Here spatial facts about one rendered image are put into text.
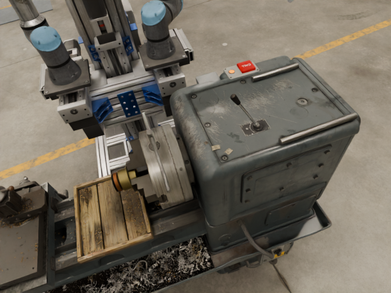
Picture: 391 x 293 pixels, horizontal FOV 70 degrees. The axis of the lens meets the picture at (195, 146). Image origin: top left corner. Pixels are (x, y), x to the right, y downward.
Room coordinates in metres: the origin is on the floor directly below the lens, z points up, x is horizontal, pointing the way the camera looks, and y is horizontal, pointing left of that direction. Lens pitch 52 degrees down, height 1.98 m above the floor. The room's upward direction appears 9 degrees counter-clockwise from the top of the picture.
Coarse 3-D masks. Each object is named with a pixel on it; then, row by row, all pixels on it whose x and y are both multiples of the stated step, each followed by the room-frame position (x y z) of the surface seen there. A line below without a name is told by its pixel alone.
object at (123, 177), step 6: (126, 168) 0.63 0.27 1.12; (114, 174) 0.61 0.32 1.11; (120, 174) 0.60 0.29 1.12; (126, 174) 0.59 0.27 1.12; (132, 174) 0.60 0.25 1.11; (114, 180) 0.58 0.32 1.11; (120, 180) 0.58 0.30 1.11; (126, 180) 0.58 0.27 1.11; (114, 186) 0.57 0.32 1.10; (120, 186) 0.57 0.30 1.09; (126, 186) 0.57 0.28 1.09
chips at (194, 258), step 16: (192, 240) 0.52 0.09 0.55; (144, 256) 0.48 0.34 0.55; (160, 256) 0.45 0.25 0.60; (176, 256) 0.43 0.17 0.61; (192, 256) 0.44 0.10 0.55; (208, 256) 0.42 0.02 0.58; (112, 272) 0.42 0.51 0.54; (128, 272) 0.41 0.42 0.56; (144, 272) 0.38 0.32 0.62; (160, 272) 0.38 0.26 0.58; (176, 272) 0.37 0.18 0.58; (192, 272) 0.37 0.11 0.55; (64, 288) 0.38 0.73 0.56; (80, 288) 0.37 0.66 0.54; (96, 288) 0.36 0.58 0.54; (112, 288) 0.34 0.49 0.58; (128, 288) 0.33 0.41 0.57; (144, 288) 0.32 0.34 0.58; (160, 288) 0.32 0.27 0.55
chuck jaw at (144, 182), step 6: (132, 180) 0.58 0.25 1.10; (138, 180) 0.57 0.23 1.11; (144, 180) 0.57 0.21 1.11; (150, 180) 0.56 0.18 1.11; (132, 186) 0.55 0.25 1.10; (138, 186) 0.54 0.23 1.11; (144, 186) 0.54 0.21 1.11; (150, 186) 0.54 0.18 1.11; (144, 192) 0.51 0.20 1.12; (150, 192) 0.51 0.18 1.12; (150, 198) 0.49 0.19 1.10; (156, 198) 0.49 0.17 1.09; (162, 198) 0.48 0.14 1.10
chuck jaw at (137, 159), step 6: (144, 132) 0.74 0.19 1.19; (138, 138) 0.70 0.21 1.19; (132, 144) 0.68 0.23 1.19; (138, 144) 0.68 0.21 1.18; (132, 150) 0.67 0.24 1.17; (138, 150) 0.67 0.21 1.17; (132, 156) 0.65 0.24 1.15; (138, 156) 0.65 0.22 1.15; (126, 162) 0.65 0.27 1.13; (132, 162) 0.64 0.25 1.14; (138, 162) 0.64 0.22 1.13; (144, 162) 0.64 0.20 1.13; (132, 168) 0.62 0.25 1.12
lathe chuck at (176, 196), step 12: (156, 132) 0.69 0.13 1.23; (144, 144) 0.63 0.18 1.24; (144, 156) 0.58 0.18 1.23; (168, 156) 0.57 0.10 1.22; (156, 168) 0.54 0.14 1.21; (168, 168) 0.54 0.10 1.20; (156, 180) 0.51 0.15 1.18; (168, 180) 0.51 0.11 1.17; (156, 192) 0.49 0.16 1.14; (180, 192) 0.49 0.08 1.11; (168, 204) 0.48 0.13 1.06
